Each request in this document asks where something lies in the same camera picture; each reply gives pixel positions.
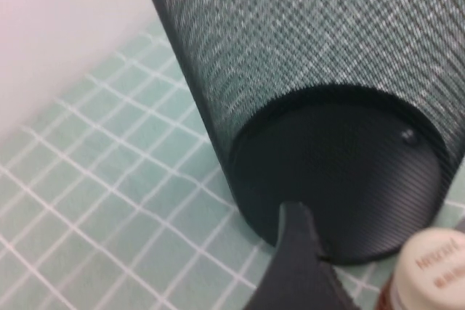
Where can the green white-checked tablecloth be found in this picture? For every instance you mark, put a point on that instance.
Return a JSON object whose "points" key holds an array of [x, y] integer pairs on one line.
{"points": [[91, 197]]}

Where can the brown bottle with cream cap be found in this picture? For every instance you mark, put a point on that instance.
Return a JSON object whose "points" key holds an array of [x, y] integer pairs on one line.
{"points": [[432, 270]]}

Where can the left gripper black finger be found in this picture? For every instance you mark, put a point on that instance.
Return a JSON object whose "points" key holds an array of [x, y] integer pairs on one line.
{"points": [[298, 273]]}

